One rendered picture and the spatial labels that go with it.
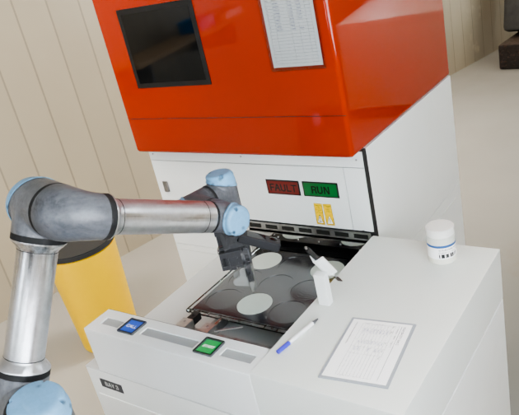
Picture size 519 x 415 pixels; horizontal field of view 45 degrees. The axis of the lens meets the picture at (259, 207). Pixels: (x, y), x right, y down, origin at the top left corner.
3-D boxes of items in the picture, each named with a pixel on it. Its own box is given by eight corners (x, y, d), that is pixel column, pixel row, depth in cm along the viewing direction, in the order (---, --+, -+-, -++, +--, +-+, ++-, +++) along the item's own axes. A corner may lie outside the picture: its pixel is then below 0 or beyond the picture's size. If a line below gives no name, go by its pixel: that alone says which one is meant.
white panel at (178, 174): (181, 244, 235) (151, 144, 219) (385, 274, 187) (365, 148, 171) (175, 249, 232) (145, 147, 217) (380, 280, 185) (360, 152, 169)
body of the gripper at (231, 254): (224, 260, 178) (213, 222, 173) (254, 254, 177) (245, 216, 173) (223, 274, 171) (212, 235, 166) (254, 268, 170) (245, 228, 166)
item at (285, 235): (255, 253, 211) (250, 227, 207) (377, 269, 185) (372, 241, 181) (253, 255, 209) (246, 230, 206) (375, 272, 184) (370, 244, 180)
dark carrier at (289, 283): (260, 249, 202) (259, 248, 202) (357, 263, 182) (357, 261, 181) (193, 309, 177) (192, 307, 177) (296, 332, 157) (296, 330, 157)
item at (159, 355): (123, 349, 180) (108, 308, 175) (284, 397, 148) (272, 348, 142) (99, 370, 173) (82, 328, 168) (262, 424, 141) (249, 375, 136)
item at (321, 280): (328, 291, 158) (319, 244, 153) (342, 294, 156) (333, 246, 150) (316, 305, 154) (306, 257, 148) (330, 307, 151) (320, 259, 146)
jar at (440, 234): (434, 249, 165) (430, 217, 162) (460, 253, 161) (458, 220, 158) (424, 263, 160) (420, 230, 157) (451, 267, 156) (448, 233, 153)
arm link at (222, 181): (195, 177, 163) (220, 164, 168) (206, 215, 168) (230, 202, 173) (214, 181, 158) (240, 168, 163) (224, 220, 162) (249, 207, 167)
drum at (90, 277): (122, 309, 367) (91, 219, 344) (158, 328, 340) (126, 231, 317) (66, 343, 346) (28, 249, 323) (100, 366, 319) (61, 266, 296)
